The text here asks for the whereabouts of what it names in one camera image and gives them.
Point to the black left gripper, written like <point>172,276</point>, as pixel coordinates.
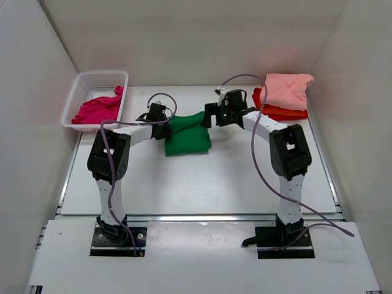
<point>165,130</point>

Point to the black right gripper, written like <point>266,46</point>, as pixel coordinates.
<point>214,109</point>

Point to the green t shirt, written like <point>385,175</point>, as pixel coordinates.
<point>188,136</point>

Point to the red t shirt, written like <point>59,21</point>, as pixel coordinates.
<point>258,104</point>

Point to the orange t shirt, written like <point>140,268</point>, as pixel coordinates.
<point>274,110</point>

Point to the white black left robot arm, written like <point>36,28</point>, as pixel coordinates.
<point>108,162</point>

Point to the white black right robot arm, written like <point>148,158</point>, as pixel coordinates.
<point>289,154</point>

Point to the salmon pink folded t shirt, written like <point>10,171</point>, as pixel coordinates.
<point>286,91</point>

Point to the magenta t shirt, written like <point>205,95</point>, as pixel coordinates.
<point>99,109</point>

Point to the white plastic basket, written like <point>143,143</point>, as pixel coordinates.
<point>91,85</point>

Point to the aluminium table edge rail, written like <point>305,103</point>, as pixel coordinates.
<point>205,217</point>

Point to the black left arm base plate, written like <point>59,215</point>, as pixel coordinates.
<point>104,245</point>

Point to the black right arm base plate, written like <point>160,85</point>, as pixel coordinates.
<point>280,241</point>

